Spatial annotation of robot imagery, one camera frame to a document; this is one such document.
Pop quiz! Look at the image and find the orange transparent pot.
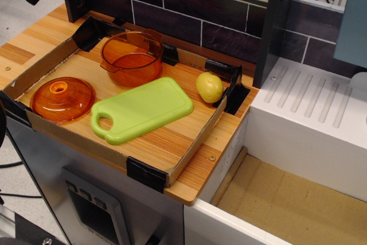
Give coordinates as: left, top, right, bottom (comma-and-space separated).
100, 29, 163, 87

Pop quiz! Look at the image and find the stainless toy oven front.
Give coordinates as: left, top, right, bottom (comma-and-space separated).
7, 118, 184, 244

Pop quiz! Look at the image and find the yellow toy potato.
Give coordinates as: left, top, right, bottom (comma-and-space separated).
196, 72, 224, 103

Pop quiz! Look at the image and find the orange transparent pot lid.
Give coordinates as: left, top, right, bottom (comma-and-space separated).
30, 77, 96, 125

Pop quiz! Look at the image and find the green plastic cutting board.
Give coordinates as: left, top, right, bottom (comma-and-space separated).
91, 77, 193, 145

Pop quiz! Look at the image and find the white toy sink unit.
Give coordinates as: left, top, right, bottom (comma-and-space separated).
184, 59, 366, 244

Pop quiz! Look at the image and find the teal plastic bin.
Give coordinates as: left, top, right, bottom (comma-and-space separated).
334, 0, 366, 68

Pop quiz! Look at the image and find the cardboard fence with black tape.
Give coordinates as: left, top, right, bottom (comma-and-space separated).
1, 13, 258, 204

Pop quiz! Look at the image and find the dark grey shelf post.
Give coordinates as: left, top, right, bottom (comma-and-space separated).
253, 0, 292, 88

